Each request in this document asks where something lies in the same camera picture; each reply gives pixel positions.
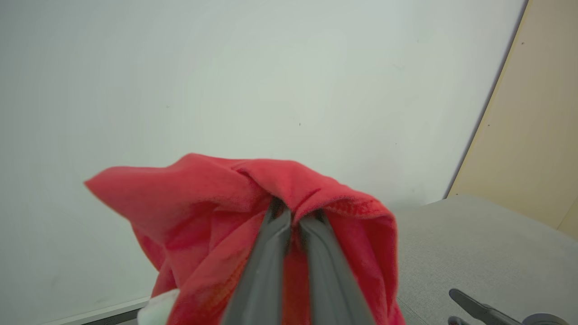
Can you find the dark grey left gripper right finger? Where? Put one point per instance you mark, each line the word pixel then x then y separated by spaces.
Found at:
pixel 332 284

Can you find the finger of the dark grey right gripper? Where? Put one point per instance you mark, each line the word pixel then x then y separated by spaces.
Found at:
pixel 455 321
pixel 483 311

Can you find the red fleece garment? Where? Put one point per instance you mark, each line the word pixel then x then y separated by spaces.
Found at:
pixel 203 203

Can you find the light grey fabric sofa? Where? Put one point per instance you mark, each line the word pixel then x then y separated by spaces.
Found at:
pixel 474 243

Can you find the beige wooden panel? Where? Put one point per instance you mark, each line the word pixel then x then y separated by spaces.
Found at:
pixel 537 117

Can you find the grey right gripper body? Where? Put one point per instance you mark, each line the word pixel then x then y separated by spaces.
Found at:
pixel 546 319

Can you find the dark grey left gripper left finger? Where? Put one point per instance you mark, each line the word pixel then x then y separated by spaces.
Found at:
pixel 264 275

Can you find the white garment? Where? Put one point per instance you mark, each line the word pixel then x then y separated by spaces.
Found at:
pixel 158 309

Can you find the white and grey baseboard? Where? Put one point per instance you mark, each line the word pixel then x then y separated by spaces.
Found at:
pixel 104 313

